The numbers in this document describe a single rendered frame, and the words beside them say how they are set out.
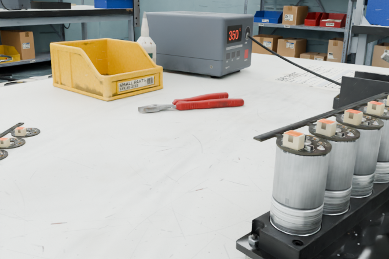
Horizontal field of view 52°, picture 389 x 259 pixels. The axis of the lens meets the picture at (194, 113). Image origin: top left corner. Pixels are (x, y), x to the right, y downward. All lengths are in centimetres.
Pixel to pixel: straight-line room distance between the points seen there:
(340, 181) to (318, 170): 3
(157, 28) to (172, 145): 35
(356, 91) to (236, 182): 13
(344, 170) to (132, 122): 25
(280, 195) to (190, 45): 46
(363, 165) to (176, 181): 12
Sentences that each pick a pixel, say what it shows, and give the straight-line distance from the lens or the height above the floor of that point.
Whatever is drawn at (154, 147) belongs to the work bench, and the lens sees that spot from 35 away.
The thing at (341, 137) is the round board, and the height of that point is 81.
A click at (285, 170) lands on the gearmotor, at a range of 19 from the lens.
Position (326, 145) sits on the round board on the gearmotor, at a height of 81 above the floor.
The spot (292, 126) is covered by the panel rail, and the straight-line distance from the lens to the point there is 21.
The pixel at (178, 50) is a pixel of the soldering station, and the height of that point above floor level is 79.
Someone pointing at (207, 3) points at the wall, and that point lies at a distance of 565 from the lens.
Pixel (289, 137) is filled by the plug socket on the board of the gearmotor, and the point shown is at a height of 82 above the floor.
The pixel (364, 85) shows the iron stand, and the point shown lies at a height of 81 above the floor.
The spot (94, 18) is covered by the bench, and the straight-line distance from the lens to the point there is 320.
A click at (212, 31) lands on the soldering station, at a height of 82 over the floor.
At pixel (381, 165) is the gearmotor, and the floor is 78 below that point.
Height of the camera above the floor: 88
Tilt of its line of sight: 17 degrees down
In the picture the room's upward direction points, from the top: 1 degrees clockwise
